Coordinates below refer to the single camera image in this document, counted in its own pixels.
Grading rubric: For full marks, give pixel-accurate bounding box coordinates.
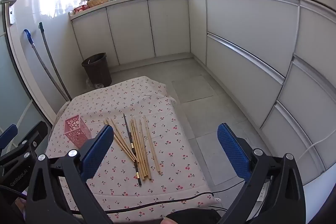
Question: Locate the black chopstick with gold band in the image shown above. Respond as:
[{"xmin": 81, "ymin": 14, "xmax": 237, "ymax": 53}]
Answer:
[
  {"xmin": 133, "ymin": 153, "xmax": 142, "ymax": 186},
  {"xmin": 123, "ymin": 114, "xmax": 137, "ymax": 159}
]

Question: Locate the bunch of bamboo chopsticks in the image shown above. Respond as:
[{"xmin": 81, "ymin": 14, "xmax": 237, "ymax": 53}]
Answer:
[{"xmin": 104, "ymin": 115, "xmax": 163, "ymax": 180}]

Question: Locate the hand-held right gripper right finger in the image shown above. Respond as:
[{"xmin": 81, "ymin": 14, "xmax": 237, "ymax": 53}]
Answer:
[{"xmin": 217, "ymin": 123, "xmax": 306, "ymax": 224}]

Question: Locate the metal door handle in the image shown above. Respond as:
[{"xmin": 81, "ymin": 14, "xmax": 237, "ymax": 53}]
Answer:
[{"xmin": 0, "ymin": 0, "xmax": 17, "ymax": 25}]

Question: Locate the mop handle with blue tip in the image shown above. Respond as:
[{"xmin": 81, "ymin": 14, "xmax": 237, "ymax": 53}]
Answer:
[{"xmin": 23, "ymin": 29, "xmax": 69, "ymax": 102}]

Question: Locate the cherry print tablecloth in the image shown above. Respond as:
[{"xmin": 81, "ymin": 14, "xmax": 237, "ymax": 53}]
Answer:
[{"xmin": 45, "ymin": 76, "xmax": 222, "ymax": 224}]

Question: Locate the white drawer cabinet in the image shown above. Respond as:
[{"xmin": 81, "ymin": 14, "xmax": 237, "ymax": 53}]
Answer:
[{"xmin": 188, "ymin": 0, "xmax": 336, "ymax": 185}]

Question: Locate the wicker basket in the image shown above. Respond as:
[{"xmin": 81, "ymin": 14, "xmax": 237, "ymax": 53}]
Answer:
[{"xmin": 87, "ymin": 0, "xmax": 109, "ymax": 8}]

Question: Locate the pink perforated utensil holder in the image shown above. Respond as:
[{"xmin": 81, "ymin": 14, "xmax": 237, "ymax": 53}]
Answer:
[{"xmin": 64, "ymin": 114, "xmax": 92, "ymax": 149}]

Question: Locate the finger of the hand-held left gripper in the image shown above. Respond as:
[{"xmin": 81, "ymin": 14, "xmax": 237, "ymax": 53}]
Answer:
[
  {"xmin": 0, "ymin": 124, "xmax": 19, "ymax": 149},
  {"xmin": 0, "ymin": 121, "xmax": 49, "ymax": 165}
]

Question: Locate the white cable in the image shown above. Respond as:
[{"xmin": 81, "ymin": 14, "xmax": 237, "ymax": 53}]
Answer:
[{"xmin": 298, "ymin": 128, "xmax": 336, "ymax": 161}]

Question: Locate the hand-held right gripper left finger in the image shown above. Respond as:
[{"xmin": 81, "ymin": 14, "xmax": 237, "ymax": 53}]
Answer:
[{"xmin": 25, "ymin": 124, "xmax": 114, "ymax": 224}]

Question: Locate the dark cloth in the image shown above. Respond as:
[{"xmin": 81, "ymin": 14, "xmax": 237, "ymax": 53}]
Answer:
[{"xmin": 161, "ymin": 209, "xmax": 222, "ymax": 224}]

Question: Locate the black cable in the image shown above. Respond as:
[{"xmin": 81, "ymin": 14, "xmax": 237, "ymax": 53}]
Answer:
[{"xmin": 0, "ymin": 179, "xmax": 246, "ymax": 216}]

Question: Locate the mop handle with dark tip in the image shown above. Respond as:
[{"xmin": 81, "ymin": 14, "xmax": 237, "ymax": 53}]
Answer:
[{"xmin": 38, "ymin": 22, "xmax": 72, "ymax": 100}]

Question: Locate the frosted glass door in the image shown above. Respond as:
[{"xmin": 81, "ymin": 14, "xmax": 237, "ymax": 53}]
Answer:
[{"xmin": 0, "ymin": 0, "xmax": 53, "ymax": 140}]

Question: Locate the dark brown trash bin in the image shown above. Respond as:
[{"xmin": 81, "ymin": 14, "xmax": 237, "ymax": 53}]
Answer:
[{"xmin": 81, "ymin": 53, "xmax": 113, "ymax": 86}]

